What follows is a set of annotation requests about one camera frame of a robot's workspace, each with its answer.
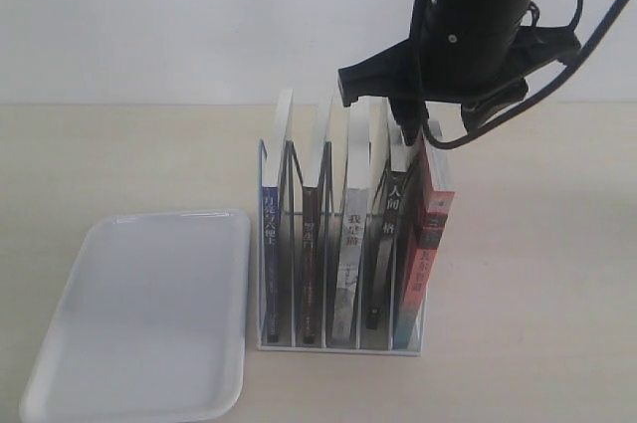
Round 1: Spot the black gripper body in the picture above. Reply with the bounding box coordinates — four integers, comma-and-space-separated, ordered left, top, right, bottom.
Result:
338, 26, 581, 127

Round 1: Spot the grey white spine book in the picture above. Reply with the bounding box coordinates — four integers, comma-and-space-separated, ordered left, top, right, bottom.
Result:
331, 97, 374, 346

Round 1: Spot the red spine book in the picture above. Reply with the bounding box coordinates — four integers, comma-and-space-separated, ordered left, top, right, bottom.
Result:
393, 141, 455, 350

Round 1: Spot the blue spine book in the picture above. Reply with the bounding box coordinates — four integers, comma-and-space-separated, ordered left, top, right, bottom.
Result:
261, 89, 294, 343

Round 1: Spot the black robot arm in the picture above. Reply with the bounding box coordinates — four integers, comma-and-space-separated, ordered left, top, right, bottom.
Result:
338, 0, 581, 142

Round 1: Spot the dark brown spine book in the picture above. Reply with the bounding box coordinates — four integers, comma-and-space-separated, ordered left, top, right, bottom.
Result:
301, 95, 332, 344

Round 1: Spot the black spine book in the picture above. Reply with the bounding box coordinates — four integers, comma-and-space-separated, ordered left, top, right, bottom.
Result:
365, 100, 414, 330

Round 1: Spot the white plastic tray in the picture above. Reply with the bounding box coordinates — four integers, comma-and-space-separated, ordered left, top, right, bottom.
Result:
19, 209, 251, 422

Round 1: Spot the black cable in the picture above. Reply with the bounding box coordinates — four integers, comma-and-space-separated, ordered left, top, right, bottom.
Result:
417, 0, 637, 150

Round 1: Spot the white wire book rack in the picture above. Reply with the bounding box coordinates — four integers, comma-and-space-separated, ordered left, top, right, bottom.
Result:
257, 139, 424, 355

